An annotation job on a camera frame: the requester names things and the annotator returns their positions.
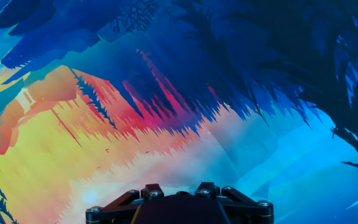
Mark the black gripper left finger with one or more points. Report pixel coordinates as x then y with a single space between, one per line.
110 213

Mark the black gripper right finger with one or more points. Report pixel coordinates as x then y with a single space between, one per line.
250 213

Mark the colourful forest landscape cloth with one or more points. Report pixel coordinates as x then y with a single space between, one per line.
166 93

